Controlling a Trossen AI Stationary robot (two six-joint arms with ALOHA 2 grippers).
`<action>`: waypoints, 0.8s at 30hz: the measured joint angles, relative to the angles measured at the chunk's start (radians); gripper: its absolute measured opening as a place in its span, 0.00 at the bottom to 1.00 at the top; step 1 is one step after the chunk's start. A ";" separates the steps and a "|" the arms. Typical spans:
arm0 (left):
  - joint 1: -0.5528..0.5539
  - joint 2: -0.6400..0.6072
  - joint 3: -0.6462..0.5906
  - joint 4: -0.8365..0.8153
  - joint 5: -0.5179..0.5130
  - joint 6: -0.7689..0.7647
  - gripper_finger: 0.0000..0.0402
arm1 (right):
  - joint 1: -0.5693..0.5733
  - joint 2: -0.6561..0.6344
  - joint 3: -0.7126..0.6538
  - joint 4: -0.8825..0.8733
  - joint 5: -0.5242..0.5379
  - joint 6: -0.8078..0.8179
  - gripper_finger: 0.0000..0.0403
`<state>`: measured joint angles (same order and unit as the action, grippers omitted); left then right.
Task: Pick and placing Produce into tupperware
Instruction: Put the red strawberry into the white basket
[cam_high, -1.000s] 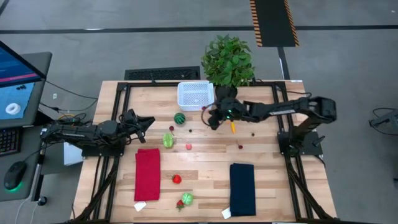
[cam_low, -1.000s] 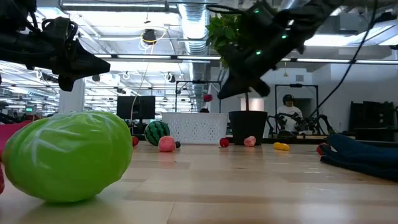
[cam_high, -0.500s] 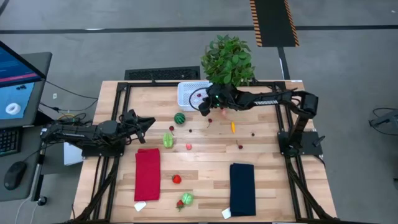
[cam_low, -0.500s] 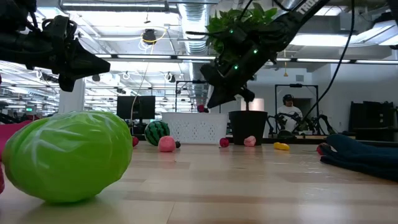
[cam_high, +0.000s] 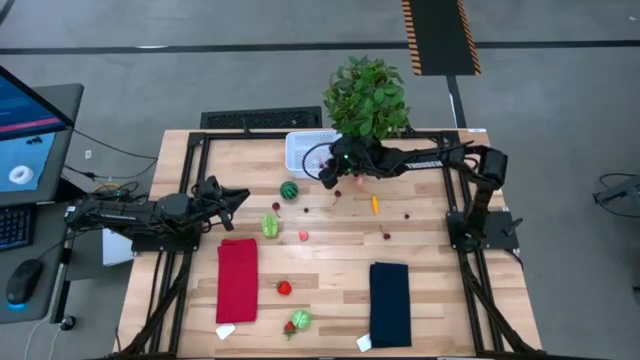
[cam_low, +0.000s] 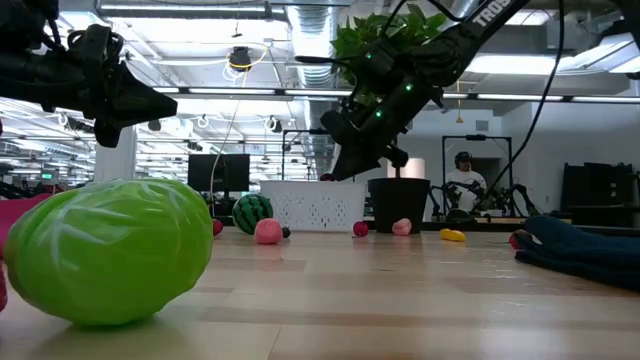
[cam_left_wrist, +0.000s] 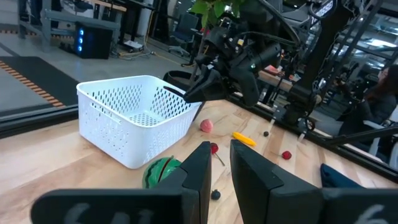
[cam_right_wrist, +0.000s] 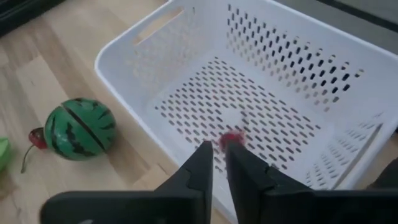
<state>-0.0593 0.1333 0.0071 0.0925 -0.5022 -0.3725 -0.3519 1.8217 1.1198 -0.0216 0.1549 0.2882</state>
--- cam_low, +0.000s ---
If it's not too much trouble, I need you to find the white perforated plastic basket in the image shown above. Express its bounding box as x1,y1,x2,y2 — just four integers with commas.
259,179,369,232

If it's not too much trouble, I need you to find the white building column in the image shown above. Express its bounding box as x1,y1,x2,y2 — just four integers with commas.
93,124,138,184

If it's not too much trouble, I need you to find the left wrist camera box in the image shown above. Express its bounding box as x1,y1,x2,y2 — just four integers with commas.
66,23,125,76

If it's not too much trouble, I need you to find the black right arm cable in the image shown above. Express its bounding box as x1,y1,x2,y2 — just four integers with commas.
482,0,566,199

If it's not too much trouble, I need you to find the silver spiral ceiling duct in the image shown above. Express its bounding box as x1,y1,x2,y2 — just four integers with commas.
285,4,351,176

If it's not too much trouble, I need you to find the black background station frame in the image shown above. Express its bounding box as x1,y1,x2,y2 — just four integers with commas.
441,133,514,216

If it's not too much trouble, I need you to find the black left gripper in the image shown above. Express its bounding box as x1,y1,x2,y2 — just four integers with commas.
0,47,179,149

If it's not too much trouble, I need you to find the striped green toy watermelon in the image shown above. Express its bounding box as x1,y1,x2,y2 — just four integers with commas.
231,193,275,235

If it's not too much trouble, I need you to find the large green toy cabbage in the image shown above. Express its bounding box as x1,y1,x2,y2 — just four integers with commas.
2,178,215,327

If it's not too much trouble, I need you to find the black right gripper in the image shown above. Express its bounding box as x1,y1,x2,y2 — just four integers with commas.
332,39,451,182

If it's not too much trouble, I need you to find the black background cabinet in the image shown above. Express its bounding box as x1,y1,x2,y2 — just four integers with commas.
562,161,640,227

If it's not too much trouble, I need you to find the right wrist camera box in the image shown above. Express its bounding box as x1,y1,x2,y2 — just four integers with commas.
319,108,359,147

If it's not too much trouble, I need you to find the folded red cloth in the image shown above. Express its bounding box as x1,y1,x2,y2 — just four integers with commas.
0,193,54,261

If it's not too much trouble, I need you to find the black ceiling camera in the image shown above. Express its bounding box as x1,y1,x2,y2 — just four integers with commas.
228,45,253,73

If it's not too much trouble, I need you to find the black background monitor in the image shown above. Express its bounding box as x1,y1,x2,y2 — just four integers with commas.
187,153,251,194

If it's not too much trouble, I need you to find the folded dark blue cloth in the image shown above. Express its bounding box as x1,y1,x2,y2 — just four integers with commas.
514,214,640,292

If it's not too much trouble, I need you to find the person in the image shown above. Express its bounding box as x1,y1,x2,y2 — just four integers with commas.
446,151,489,214

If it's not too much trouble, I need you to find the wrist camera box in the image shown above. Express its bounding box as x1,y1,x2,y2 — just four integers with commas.
319,108,359,147
66,23,125,76

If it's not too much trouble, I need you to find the green plant in black pot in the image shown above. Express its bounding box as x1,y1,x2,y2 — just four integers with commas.
332,3,449,235

